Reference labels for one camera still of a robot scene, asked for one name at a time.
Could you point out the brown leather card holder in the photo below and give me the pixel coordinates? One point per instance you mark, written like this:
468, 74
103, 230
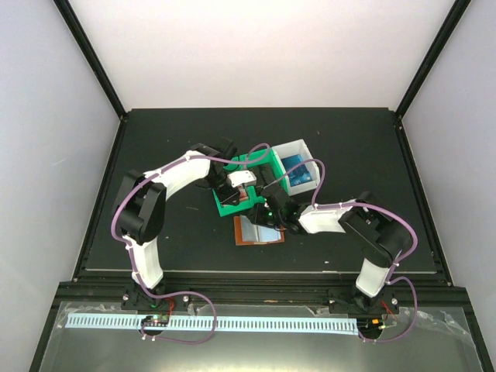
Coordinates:
248, 234

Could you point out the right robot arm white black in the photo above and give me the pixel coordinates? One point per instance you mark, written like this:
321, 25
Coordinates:
385, 239

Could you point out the white red front card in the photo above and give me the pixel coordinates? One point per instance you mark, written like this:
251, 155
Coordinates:
243, 195

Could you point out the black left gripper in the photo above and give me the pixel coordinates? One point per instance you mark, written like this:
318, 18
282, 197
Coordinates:
228, 198

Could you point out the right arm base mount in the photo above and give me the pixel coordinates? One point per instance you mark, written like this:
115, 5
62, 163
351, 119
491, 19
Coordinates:
351, 301

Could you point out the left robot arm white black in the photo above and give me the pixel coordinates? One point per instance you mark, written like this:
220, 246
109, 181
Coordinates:
139, 213

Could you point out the stack of black cards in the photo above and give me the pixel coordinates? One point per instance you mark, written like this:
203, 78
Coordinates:
264, 174

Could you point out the black aluminium frame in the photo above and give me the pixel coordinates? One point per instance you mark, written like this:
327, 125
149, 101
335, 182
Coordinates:
68, 14

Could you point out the white bin with blue cards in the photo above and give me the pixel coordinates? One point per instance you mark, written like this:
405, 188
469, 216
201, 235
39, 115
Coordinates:
298, 146

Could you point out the stack of blue cards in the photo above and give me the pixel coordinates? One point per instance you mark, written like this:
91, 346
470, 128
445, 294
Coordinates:
301, 174

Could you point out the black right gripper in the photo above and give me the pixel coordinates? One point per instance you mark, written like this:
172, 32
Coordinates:
257, 218

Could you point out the white slotted cable duct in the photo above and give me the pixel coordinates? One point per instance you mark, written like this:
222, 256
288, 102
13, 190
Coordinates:
207, 323

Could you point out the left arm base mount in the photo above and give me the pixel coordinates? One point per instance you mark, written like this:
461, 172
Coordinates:
135, 298

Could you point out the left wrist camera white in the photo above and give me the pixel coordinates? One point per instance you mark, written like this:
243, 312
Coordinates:
242, 178

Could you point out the green bin with red cards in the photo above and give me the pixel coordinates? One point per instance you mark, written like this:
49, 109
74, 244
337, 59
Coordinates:
244, 162

